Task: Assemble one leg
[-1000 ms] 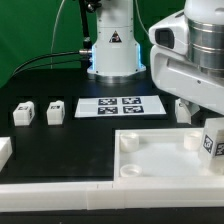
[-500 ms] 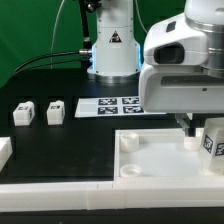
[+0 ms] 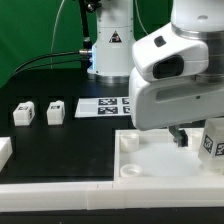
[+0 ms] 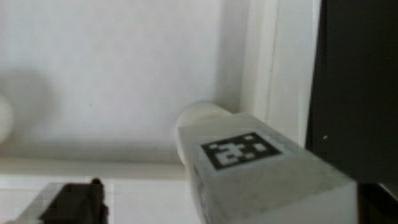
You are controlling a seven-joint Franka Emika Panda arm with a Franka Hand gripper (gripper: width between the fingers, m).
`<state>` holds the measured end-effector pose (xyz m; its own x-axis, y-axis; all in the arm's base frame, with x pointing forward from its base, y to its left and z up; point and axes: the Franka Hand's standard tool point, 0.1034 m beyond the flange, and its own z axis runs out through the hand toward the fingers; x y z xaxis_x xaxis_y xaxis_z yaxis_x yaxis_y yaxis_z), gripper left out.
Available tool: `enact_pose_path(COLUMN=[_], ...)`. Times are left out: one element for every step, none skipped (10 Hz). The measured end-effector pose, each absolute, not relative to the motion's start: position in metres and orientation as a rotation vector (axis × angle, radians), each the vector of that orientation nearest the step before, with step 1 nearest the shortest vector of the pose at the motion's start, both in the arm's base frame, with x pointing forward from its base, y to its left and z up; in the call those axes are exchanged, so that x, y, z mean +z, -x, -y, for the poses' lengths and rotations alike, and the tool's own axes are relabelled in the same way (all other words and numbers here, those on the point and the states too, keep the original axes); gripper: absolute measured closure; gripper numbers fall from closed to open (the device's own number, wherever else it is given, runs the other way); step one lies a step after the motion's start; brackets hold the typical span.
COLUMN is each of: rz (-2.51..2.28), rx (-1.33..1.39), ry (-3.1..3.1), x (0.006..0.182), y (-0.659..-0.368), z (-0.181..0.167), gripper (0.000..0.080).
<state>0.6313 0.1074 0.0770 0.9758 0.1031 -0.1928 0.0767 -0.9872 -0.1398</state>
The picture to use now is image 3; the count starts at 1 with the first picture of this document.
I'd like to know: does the white cable right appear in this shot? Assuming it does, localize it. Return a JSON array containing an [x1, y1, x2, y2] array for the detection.
[[133, 0, 149, 36]]

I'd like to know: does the white side fence block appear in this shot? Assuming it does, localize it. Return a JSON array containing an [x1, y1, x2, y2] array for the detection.
[[0, 137, 13, 172]]

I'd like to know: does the marker sheet with tags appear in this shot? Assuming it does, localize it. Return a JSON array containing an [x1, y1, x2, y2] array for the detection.
[[75, 97, 130, 118]]

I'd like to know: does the white obstacle fence rail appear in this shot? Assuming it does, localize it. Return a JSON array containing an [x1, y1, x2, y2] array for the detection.
[[0, 177, 224, 212]]

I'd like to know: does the black cable on table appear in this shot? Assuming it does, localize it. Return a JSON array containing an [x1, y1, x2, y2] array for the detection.
[[9, 49, 93, 80]]

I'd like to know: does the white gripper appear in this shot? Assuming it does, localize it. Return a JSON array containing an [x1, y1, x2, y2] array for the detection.
[[129, 23, 224, 147]]

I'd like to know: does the black cable upright connector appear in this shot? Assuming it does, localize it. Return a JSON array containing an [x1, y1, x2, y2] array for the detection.
[[78, 0, 92, 49]]

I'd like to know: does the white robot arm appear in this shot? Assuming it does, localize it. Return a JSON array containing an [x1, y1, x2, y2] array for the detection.
[[81, 0, 224, 145]]

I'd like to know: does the grey hanging cable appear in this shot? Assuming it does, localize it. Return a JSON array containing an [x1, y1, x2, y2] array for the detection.
[[49, 0, 68, 70]]

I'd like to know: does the white square tabletop panel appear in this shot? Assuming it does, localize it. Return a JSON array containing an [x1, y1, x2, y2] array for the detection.
[[114, 128, 222, 180]]

